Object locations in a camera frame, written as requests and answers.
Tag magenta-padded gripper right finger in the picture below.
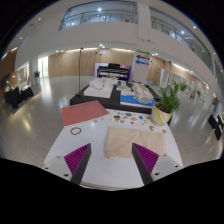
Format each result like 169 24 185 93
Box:
131 142 184 186

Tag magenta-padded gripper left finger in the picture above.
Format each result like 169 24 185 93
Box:
42 143 93 186

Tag beige knitted towel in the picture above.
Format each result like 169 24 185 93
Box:
104 126 167 159

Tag potted plant in striped pot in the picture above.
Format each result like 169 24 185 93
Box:
150 83 181 127

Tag white sheet with colourful stickers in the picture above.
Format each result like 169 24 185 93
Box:
111 111 151 126

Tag salmon pink flat board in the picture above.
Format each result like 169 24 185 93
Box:
61 100 111 127

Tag blue mat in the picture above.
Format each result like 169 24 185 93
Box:
119 94 157 108

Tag beige architectural model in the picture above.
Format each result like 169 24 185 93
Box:
131 82 154 101

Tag black display table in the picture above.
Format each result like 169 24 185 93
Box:
69 84 161 115

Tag white architectural model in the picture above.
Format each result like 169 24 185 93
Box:
83 77 114 99

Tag black chairs group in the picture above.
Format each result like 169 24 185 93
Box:
3 84 34 109
208 113 224 141

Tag large background potted plant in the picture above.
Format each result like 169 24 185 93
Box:
179 81 189 93

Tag pillar sign with coloured arrows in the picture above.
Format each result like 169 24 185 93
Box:
133 49 152 84

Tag small background potted plant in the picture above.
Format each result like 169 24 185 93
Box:
33 70 41 84

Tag black piano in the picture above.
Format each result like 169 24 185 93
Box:
96 63 132 81

